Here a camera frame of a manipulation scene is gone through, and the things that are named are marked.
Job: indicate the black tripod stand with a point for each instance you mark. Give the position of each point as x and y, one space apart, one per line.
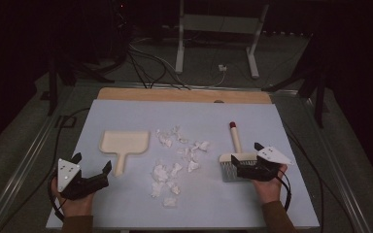
319 97

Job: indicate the cream plastic dustpan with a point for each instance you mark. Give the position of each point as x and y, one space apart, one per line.
124 142

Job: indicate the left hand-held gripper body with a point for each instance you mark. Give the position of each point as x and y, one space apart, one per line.
68 173

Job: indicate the dark equipment rack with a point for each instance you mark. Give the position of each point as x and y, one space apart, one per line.
121 29

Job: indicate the pile of white paper scraps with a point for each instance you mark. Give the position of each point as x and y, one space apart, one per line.
162 173

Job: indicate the long metal floor rail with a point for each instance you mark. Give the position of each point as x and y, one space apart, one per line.
13 191
340 181

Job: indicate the person's left hand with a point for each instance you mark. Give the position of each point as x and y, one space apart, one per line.
77 205

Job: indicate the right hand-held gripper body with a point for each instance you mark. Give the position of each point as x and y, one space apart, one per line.
265 168

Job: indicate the cream brush with red tip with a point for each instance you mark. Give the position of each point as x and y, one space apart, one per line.
236 142

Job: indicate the person's right hand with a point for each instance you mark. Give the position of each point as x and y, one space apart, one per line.
268 191

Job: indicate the white metal stand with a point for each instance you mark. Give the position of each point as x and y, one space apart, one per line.
179 48

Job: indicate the dark power strip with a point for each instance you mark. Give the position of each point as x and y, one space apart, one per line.
286 33

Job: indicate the white plug adapter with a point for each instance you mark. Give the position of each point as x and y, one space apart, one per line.
222 67

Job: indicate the pale blue table board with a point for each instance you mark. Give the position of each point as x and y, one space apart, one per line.
191 113

